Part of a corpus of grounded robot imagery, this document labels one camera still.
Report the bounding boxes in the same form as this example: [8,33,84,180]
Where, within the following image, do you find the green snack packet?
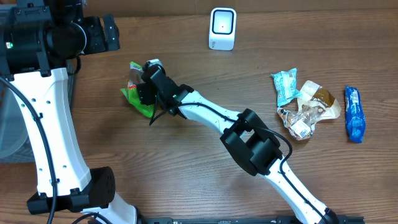
[120,62,154,118]

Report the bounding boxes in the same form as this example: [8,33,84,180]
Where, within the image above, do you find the light teal snack packet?
[271,68,302,107]

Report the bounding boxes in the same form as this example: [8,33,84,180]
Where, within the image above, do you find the brown paper bread bag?
[277,80,342,141]

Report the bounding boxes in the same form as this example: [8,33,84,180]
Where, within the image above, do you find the blue Oreo cookie pack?
[345,86,366,143]

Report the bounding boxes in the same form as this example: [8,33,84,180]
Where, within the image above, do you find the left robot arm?
[1,0,138,223]

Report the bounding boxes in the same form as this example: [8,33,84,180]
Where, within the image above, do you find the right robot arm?
[137,62,339,223]

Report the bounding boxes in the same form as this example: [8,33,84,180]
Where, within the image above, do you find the white barcode scanner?
[208,7,237,51]

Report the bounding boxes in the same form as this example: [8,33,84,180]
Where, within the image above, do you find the grey plastic mesh basket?
[0,7,77,164]

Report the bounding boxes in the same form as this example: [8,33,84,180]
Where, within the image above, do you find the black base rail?
[136,215,366,224]

